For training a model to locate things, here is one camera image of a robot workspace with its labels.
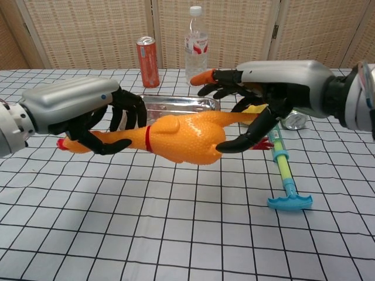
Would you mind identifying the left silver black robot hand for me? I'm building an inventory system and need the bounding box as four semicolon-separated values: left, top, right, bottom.
22;77;147;156

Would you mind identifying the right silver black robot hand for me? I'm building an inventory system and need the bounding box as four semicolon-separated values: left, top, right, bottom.
190;60;335;155

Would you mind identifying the orange rubber chicken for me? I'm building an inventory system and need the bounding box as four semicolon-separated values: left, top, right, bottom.
56;110;275;166

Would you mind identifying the blue green water pump toy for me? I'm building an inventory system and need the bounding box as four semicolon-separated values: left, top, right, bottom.
267;127;313;212

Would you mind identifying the silver metal tray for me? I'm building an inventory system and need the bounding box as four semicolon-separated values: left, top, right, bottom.
137;94;221;125

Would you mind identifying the green drink can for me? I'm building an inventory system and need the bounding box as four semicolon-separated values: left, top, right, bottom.
279;107;309;131

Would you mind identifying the woven beige folding screen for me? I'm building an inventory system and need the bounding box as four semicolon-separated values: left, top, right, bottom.
0;0;375;71

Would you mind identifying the orange drink can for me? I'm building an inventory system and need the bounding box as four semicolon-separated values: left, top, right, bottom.
136;36;161;88

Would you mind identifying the clear plastic water bottle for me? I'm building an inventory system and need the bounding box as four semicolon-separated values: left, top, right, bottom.
184;5;209;87

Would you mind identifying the white black checkered tablecloth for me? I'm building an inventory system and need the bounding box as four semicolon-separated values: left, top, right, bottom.
0;68;375;281

